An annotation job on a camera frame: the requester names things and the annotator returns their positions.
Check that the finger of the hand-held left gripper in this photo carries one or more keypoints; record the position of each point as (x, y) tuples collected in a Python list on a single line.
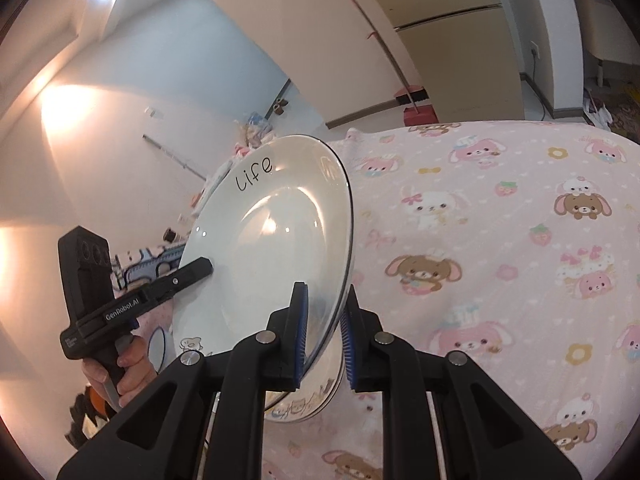
[(185, 275)]

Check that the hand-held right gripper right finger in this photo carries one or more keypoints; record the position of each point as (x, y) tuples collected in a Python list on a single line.
[(346, 355)]

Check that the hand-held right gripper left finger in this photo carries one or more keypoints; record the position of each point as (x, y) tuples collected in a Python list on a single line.
[(301, 345)]

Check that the white plate with black rim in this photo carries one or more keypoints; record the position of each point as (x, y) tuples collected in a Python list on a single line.
[(260, 220)]

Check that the person's left hand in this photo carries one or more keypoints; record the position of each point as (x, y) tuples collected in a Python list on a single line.
[(136, 362)]

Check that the blue white printed cloth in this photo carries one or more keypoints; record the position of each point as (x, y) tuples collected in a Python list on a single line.
[(145, 265)]

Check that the white cartoon print plate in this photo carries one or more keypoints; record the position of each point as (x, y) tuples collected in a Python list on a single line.
[(305, 407)]

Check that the pink cartoon tablecloth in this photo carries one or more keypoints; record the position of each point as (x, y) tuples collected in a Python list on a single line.
[(475, 260)]

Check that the red dustpan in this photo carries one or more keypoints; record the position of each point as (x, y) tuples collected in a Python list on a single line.
[(419, 116)]

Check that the broom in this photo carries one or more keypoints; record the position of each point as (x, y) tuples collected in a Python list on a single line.
[(387, 55)]

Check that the beige cabinet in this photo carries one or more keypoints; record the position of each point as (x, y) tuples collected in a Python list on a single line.
[(450, 50)]

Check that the beige counter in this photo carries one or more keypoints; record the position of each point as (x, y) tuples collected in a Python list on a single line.
[(610, 25)]

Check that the metal wall rail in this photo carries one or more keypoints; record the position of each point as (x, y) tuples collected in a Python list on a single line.
[(172, 156)]

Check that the wall socket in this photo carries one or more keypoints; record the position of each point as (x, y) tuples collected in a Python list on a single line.
[(535, 50)]

